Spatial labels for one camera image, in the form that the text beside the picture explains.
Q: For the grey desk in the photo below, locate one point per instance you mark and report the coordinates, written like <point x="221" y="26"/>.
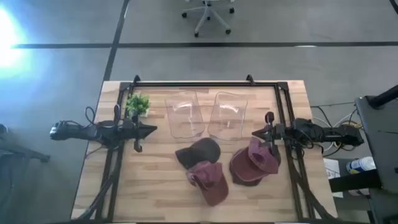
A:
<point x="382" y="140"/>

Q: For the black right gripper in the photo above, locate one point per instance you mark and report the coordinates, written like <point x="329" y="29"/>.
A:
<point x="276" y="132"/>

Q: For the clear plastic bin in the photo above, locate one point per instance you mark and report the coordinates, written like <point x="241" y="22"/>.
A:
<point x="227" y="124"/>
<point x="183" y="124"/>

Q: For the white plastic container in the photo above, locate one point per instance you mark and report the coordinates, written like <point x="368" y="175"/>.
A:
<point x="360" y="165"/>

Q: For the dark grey baseball cap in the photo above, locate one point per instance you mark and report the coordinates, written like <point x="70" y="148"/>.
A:
<point x="242" y="169"/>
<point x="199" y="151"/>

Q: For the white paper sheet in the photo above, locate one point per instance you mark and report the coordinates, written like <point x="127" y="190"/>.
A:
<point x="332" y="168"/>

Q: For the black tripod stand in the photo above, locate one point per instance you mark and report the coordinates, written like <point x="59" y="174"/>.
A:
<point x="31" y="154"/>

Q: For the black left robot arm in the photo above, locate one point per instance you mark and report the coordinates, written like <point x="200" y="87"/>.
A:
<point x="77" y="132"/>

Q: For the white office chair base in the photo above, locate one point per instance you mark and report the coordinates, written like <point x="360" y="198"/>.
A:
<point x="207" y="12"/>

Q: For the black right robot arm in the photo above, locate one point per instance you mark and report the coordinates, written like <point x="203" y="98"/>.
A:
<point x="329" y="135"/>

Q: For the green plant in white pot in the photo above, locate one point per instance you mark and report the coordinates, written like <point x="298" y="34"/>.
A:
<point x="138" y="104"/>

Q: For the maroon baseball cap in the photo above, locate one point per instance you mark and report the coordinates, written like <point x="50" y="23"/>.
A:
<point x="264" y="158"/>

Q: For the black metal table frame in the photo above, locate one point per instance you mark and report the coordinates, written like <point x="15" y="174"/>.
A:
<point x="202" y="84"/>

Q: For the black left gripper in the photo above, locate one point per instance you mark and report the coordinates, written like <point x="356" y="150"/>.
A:
<point x="129" y="130"/>

